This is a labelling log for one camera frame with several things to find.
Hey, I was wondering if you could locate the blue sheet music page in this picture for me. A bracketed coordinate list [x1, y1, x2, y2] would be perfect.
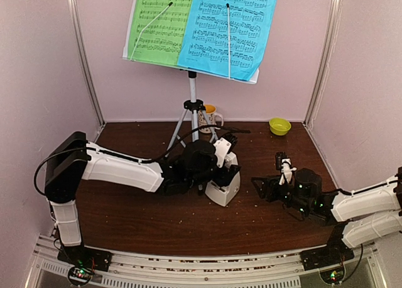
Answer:
[177, 0, 277, 84]

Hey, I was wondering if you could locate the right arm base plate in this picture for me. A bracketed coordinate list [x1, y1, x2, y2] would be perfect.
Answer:
[300, 245, 354, 271]

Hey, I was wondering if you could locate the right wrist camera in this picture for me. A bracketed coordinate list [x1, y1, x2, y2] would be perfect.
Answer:
[275, 152, 297, 186]

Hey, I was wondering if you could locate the aluminium frame post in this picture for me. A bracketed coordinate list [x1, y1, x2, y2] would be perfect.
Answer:
[67, 0, 106, 126]
[304, 0, 342, 130]

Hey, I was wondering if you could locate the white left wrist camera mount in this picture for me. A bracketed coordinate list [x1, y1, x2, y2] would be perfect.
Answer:
[214, 137, 232, 168]

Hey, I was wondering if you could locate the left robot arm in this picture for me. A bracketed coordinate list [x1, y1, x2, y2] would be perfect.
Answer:
[38, 127, 243, 265]

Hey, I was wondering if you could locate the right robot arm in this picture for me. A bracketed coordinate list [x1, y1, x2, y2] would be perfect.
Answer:
[251, 168, 401, 264]

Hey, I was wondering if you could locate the aluminium front rail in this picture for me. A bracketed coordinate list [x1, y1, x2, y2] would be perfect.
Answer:
[31, 233, 383, 288]

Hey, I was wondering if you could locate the right aluminium frame post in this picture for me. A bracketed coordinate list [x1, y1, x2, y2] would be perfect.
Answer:
[304, 0, 342, 130]

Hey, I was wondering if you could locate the floral ceramic mug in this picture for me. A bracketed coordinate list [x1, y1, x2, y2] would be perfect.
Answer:
[198, 104, 224, 126]

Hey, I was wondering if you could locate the green sheet music page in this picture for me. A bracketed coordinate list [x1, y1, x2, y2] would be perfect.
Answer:
[122, 0, 193, 68]

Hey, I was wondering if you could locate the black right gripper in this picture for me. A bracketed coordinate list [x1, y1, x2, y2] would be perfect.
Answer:
[251, 175, 310, 215]

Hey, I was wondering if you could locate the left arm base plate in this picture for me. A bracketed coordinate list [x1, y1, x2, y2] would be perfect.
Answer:
[57, 245, 112, 272]

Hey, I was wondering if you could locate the left aluminium frame post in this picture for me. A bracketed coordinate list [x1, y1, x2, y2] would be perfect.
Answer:
[67, 0, 106, 126]

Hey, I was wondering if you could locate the white metronome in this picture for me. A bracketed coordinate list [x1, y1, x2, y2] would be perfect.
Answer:
[205, 171, 241, 206]

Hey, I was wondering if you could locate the white perforated music stand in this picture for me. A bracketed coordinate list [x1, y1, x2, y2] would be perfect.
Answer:
[121, 0, 280, 150]

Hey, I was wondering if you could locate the small yellow-green bowl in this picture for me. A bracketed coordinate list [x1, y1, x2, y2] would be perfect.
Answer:
[269, 118, 291, 136]

